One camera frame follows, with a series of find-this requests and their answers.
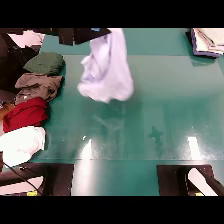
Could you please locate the white T-shirt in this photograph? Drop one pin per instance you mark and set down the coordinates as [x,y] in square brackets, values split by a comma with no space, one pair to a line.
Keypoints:
[106,73]

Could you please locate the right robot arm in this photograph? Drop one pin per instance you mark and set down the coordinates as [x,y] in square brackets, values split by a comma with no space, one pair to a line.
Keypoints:
[170,180]

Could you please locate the brown garment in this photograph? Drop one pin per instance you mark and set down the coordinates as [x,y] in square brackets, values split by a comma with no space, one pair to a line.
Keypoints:
[36,85]

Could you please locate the green garment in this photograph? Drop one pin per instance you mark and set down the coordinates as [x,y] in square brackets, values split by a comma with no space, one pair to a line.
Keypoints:
[45,63]

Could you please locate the red garment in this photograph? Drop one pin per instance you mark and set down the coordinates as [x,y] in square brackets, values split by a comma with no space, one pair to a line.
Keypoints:
[26,113]

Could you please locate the white garment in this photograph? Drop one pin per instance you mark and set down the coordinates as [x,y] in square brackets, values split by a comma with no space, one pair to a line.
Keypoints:
[20,143]

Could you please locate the purple garment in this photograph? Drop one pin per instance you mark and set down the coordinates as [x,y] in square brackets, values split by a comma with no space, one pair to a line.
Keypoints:
[201,53]

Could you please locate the cream garment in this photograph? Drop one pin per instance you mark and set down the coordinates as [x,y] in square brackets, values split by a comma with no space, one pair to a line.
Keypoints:
[210,38]

